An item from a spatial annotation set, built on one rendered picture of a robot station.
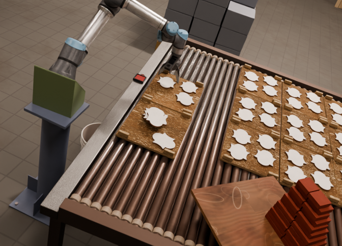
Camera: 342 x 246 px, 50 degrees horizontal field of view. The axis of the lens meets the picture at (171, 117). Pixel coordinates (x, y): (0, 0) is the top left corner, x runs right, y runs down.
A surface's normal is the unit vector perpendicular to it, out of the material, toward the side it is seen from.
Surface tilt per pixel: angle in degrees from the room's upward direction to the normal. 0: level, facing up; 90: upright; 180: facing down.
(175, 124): 0
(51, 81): 90
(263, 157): 0
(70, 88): 90
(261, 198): 0
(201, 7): 90
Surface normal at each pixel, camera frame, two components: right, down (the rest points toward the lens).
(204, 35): -0.20, 0.56
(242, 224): 0.26, -0.76
